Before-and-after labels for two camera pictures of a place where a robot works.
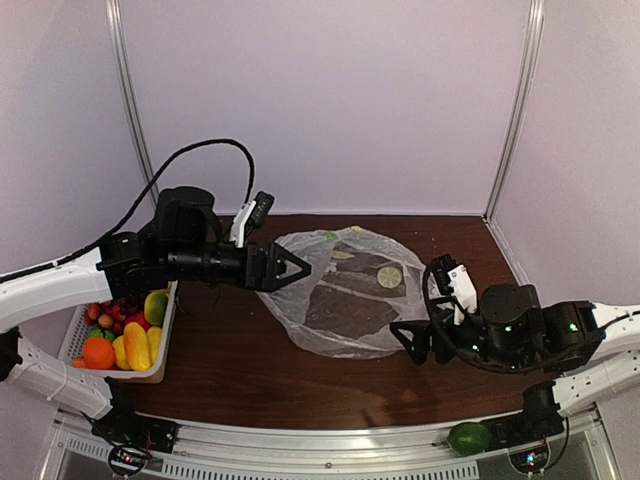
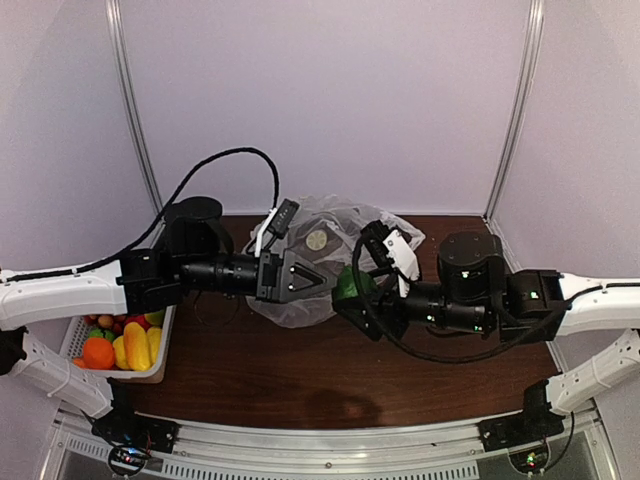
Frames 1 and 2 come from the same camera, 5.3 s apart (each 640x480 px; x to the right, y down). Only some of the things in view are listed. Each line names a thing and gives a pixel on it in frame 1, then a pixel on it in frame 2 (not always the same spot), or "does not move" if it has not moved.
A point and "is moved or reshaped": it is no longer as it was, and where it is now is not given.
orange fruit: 98,353 does not move
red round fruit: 139,319 does not move
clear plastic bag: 360,284 is moved or reshaped
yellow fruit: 155,340 does not move
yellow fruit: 136,346 does not move
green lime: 469,438 to 346,287
